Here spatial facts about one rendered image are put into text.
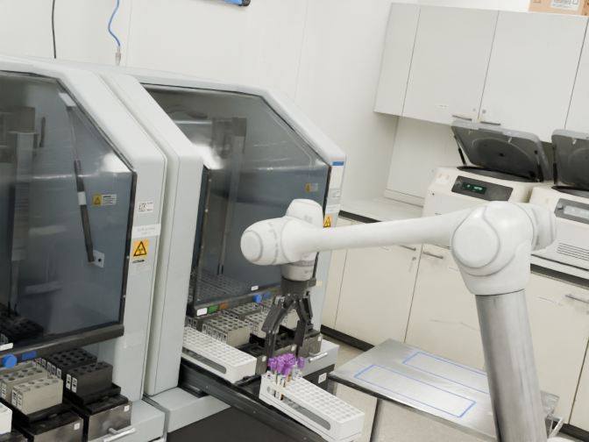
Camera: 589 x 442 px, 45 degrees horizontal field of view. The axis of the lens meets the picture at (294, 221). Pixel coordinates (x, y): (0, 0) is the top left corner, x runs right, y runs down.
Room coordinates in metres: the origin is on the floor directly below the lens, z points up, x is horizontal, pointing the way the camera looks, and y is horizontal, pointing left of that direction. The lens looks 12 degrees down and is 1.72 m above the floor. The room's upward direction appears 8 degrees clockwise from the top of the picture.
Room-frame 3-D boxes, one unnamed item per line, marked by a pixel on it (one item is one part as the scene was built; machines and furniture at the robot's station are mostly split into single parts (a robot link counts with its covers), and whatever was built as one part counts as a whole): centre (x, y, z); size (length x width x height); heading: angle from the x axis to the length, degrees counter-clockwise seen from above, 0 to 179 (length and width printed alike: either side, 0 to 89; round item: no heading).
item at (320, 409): (1.77, -0.11, 0.85); 0.30 x 0.10 x 0.06; 46
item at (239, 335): (2.17, 0.13, 0.85); 0.12 x 0.02 x 0.06; 144
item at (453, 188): (4.28, -1.14, 1.22); 0.62 x 0.56 x 0.64; 142
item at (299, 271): (1.87, -0.02, 1.19); 0.09 x 0.09 x 0.06
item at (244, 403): (1.93, 0.05, 0.78); 0.73 x 0.14 x 0.09; 54
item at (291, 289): (1.87, -0.02, 1.12); 0.08 x 0.07 x 0.09; 144
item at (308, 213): (1.85, -0.02, 1.30); 0.13 x 0.11 x 0.16; 149
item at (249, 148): (2.37, 0.28, 1.28); 0.61 x 0.51 x 0.63; 144
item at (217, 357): (2.03, 0.20, 0.83); 0.30 x 0.10 x 0.06; 54
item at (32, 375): (1.64, 0.60, 0.85); 0.12 x 0.02 x 0.06; 143
